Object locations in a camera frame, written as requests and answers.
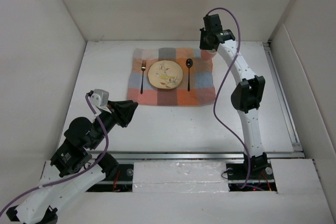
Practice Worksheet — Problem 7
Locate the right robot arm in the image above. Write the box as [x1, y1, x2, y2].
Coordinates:
[200, 14, 268, 179]

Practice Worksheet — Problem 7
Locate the purple cable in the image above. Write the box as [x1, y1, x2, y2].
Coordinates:
[205, 7, 266, 191]
[0, 91, 109, 217]

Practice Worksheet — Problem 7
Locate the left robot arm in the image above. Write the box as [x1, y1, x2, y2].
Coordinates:
[1, 100, 138, 223]

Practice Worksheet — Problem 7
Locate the black metal spoon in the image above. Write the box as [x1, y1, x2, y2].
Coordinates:
[186, 58, 193, 92]

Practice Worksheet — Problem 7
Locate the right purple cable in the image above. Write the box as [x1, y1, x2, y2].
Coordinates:
[205, 7, 266, 191]

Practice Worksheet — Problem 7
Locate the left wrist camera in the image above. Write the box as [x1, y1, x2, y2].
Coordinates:
[87, 89, 109, 109]

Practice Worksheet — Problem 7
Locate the pink ceramic mug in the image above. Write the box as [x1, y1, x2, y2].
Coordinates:
[201, 49, 217, 60]

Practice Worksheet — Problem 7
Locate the beige bird pattern plate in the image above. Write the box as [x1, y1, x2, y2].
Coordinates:
[148, 60, 183, 90]

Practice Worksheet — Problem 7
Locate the white foam block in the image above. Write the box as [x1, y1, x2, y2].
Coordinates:
[132, 161, 229, 193]

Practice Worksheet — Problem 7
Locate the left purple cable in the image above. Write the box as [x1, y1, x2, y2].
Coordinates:
[0, 91, 109, 217]

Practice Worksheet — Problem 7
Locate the orange blue checkered cloth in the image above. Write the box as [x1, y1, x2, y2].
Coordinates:
[127, 48, 216, 106]

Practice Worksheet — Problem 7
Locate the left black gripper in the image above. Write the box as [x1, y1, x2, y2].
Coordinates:
[90, 100, 139, 149]

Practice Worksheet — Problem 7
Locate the black metal fork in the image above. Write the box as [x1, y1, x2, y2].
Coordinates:
[140, 60, 146, 94]

